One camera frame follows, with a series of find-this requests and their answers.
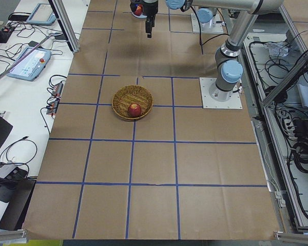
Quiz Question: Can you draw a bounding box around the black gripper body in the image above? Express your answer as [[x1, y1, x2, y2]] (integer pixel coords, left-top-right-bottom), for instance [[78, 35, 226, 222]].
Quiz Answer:
[[143, 0, 159, 17]]

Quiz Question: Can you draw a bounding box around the red yellow apple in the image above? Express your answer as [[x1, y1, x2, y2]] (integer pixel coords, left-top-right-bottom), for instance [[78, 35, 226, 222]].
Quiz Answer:
[[134, 5, 143, 15]]

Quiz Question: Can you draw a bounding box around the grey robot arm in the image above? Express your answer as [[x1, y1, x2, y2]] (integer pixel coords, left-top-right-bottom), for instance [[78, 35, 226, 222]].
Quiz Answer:
[[197, 8, 218, 28], [165, 1, 283, 98]]

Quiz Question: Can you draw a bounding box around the white plate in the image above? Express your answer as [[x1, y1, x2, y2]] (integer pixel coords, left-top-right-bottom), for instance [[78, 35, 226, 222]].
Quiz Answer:
[[132, 13, 147, 19]]

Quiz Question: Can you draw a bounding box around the woven wicker basket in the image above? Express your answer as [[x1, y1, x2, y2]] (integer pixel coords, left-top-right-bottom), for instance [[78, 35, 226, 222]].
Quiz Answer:
[[112, 85, 153, 121]]

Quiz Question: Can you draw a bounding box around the dark red apple in basket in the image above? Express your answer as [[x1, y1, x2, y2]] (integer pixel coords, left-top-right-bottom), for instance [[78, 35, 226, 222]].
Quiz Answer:
[[128, 103, 142, 118]]

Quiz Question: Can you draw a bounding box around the far teach pendant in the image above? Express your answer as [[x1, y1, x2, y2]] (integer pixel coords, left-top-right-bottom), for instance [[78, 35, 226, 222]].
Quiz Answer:
[[26, 3, 56, 26]]

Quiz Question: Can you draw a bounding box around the teach pendant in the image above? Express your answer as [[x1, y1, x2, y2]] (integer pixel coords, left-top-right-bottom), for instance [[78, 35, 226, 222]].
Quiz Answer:
[[26, 3, 56, 26], [7, 48, 51, 81]]

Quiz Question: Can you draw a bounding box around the orange usb hub far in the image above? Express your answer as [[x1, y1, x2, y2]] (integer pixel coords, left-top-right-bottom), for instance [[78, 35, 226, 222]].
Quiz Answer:
[[51, 81, 64, 97]]

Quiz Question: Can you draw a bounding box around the orange usb hub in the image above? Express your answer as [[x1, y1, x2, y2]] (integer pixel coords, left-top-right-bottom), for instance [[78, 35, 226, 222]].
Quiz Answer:
[[46, 100, 59, 116], [51, 81, 64, 97]]

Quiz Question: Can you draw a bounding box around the near teach pendant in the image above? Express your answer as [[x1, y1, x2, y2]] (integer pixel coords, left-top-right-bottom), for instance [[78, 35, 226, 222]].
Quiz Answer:
[[7, 48, 51, 81]]

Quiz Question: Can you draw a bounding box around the orange usb hub near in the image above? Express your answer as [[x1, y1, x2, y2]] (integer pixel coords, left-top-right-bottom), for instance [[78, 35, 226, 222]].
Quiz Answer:
[[46, 100, 59, 116]]

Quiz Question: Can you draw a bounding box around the green tipped grabber stick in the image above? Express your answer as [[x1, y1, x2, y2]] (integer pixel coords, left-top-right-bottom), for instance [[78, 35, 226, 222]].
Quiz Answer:
[[0, 33, 54, 80]]

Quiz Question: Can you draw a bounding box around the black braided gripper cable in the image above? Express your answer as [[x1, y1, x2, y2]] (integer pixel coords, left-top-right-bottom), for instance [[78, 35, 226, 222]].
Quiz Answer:
[[189, 5, 205, 46]]

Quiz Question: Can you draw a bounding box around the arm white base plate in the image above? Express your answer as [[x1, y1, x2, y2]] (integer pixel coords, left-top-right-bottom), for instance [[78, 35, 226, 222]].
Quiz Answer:
[[199, 77, 243, 110], [190, 13, 224, 34]]

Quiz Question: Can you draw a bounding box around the aluminium frame post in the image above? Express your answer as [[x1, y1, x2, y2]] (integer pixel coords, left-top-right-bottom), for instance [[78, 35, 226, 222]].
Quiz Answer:
[[48, 0, 80, 54]]

